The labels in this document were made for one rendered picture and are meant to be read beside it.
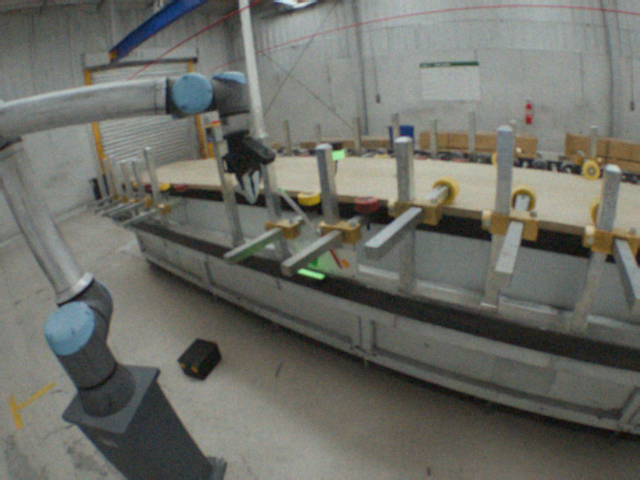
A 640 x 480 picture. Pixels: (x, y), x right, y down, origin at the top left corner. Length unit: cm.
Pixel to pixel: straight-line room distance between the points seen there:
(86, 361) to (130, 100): 62
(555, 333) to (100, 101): 117
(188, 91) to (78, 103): 25
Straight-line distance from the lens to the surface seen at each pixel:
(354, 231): 95
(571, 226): 100
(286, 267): 81
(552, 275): 108
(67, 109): 79
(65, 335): 87
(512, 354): 102
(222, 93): 90
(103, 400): 96
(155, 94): 75
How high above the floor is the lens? 122
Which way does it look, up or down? 23 degrees down
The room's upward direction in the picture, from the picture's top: 7 degrees counter-clockwise
